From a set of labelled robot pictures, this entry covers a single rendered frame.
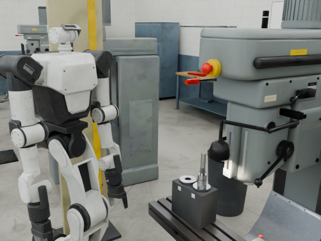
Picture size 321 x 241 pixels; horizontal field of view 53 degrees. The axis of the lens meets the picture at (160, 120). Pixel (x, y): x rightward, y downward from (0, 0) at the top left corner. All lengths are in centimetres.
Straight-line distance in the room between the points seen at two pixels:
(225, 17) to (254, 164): 647
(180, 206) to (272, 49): 100
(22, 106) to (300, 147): 110
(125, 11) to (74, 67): 955
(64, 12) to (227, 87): 171
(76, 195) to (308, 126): 106
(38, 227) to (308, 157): 117
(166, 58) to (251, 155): 742
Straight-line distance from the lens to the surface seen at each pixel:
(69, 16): 266
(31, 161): 146
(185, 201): 173
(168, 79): 867
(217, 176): 338
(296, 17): 137
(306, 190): 171
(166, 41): 852
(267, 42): 108
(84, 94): 151
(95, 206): 163
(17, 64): 135
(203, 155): 161
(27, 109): 141
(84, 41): 270
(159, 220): 187
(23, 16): 998
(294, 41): 118
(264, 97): 113
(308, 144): 141
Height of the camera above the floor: 189
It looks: 16 degrees down
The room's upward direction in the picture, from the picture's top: 1 degrees clockwise
